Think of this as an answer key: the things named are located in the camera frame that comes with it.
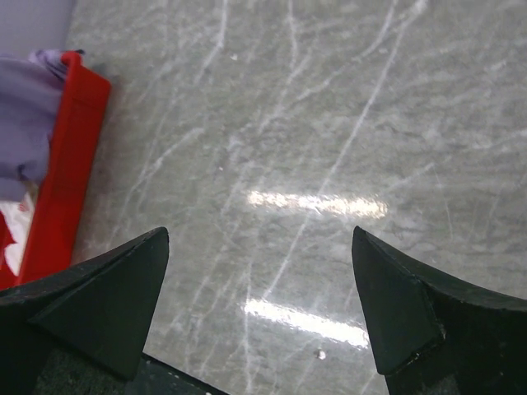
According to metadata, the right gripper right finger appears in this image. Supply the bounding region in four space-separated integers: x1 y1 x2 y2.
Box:
352 227 526 394

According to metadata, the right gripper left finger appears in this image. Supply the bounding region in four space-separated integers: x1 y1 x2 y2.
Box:
1 227 169 394

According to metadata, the red plastic bin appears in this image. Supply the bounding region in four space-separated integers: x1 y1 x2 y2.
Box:
1 51 111 290

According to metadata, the purple t shirt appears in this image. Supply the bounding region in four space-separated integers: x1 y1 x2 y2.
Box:
1 49 68 202

